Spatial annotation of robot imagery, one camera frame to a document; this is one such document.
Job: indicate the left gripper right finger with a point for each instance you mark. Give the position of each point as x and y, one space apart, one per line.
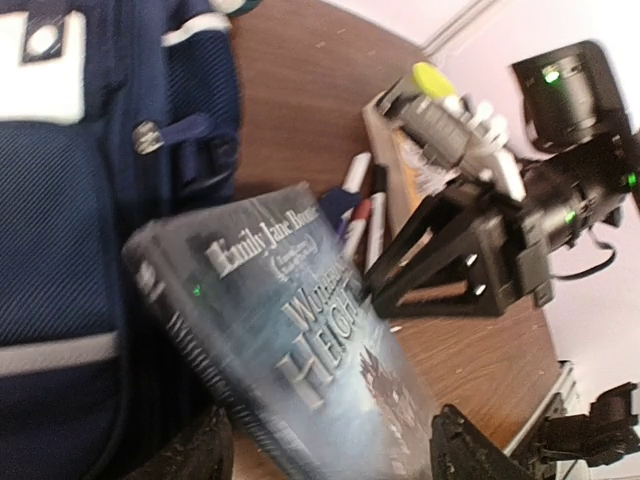
458 451

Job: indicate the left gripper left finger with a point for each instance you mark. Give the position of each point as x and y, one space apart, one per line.
204 450

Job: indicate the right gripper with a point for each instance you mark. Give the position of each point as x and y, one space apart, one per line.
460 256

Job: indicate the dark Wuthering Heights book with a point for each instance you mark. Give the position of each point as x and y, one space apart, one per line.
262 305

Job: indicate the navy blue student backpack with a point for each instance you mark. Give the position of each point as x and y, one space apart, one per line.
113 113

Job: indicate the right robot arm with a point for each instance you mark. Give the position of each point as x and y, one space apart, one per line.
590 154

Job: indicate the white marker dark cap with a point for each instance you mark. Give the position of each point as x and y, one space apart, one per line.
376 230

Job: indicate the orange cartoon paperback book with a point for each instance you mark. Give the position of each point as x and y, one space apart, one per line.
410 179

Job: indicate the white marker red cap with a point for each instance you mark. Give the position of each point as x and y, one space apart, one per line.
355 228

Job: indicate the white marker blue cap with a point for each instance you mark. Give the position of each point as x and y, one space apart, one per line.
338 202

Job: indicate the lime green bowl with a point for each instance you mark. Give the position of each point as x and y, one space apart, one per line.
431 81

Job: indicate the front aluminium rail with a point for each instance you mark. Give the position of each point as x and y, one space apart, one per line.
562 399

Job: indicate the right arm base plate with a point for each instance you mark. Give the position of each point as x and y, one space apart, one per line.
603 436

